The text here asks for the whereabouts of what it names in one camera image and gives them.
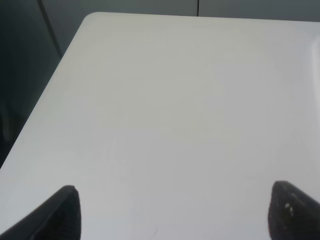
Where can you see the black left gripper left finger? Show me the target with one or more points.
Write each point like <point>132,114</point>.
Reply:
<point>58,218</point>

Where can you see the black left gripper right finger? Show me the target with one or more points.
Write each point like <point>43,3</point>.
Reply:
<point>292,214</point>

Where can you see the white terry towel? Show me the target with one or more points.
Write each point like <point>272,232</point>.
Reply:
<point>315,57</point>

